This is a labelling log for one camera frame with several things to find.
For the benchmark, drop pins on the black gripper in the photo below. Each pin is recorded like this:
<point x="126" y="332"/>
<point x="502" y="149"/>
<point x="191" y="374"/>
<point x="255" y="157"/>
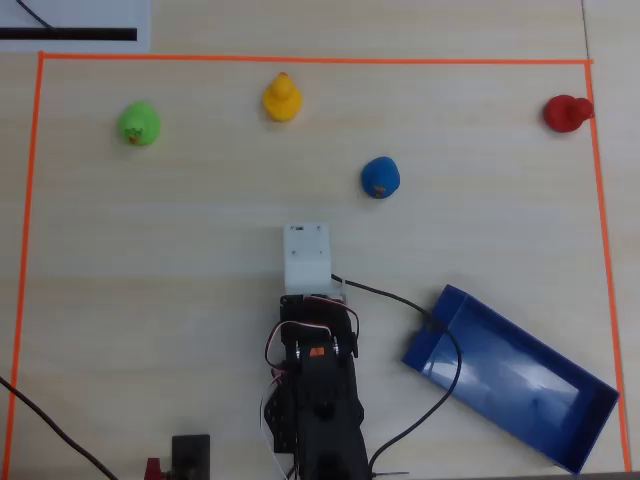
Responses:
<point x="293" y="306"/>

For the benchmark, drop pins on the green rubber duck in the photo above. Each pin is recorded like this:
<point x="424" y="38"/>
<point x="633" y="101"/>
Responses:
<point x="140" y="122"/>

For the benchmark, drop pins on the blue rubber duck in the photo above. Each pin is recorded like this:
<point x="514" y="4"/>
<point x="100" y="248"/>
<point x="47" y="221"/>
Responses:
<point x="380" y="175"/>

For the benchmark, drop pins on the yellow rubber duck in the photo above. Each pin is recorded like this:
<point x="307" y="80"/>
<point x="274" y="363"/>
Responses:
<point x="282" y="102"/>

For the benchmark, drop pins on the blue plastic box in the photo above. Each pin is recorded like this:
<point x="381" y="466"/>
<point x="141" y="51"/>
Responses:
<point x="525" y="380"/>

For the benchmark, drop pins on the red rubber duck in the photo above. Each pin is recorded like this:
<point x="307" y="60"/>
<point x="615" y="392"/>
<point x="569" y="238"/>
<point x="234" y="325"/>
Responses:
<point x="562" y="114"/>

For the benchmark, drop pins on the orange tape strip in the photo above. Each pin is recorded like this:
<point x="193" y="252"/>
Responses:
<point x="300" y="59"/>
<point x="29" y="200"/>
<point x="606" y="250"/>

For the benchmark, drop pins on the white gripper camera mount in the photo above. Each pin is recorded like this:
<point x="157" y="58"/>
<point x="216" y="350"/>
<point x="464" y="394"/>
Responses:
<point x="305" y="260"/>

